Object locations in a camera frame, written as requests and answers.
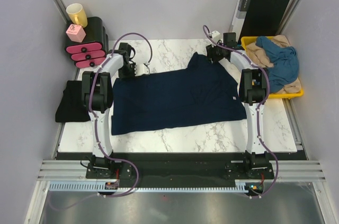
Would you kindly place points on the aluminium rail frame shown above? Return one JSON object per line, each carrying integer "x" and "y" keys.
{"x": 296, "y": 194}

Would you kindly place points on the black orange folder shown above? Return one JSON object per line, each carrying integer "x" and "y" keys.
{"x": 254, "y": 18}

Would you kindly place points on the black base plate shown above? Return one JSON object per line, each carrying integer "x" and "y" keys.
{"x": 184, "y": 170}

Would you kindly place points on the yellow plastic bin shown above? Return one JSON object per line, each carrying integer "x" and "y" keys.
{"x": 260, "y": 58}

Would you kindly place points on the black pink drawer unit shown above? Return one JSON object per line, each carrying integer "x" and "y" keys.
{"x": 92, "y": 51}

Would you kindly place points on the navy blue t shirt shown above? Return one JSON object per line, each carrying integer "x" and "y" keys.
{"x": 200, "y": 94}

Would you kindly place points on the beige t shirt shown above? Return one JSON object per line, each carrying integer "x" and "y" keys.
{"x": 259, "y": 54}

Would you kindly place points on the left cable duct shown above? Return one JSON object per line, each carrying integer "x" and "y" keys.
{"x": 83, "y": 186}

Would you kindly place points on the yellow mug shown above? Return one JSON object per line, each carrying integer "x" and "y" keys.
{"x": 77, "y": 14}

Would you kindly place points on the folded black t shirt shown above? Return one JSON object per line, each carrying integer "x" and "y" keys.
{"x": 71, "y": 108}

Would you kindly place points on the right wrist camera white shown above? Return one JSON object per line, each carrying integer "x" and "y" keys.
{"x": 216, "y": 37}

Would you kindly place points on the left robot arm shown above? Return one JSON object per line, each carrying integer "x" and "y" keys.
{"x": 97, "y": 97}

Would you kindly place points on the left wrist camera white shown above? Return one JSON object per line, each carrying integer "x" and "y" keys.
{"x": 142, "y": 69}

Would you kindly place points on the right cable duct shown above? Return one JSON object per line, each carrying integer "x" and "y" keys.
{"x": 256, "y": 187}

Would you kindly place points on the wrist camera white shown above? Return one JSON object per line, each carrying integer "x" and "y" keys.
{"x": 142, "y": 69}
{"x": 216, "y": 37}

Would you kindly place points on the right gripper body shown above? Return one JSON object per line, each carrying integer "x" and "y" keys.
{"x": 214, "y": 53}

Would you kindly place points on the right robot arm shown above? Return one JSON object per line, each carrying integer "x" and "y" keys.
{"x": 254, "y": 90}

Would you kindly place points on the cable duct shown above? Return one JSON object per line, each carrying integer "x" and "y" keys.
{"x": 83, "y": 186}
{"x": 256, "y": 187}

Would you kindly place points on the pink cube box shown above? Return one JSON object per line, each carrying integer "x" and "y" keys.
{"x": 76, "y": 33}

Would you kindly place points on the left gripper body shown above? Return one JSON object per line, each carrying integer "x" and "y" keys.
{"x": 127, "y": 71}

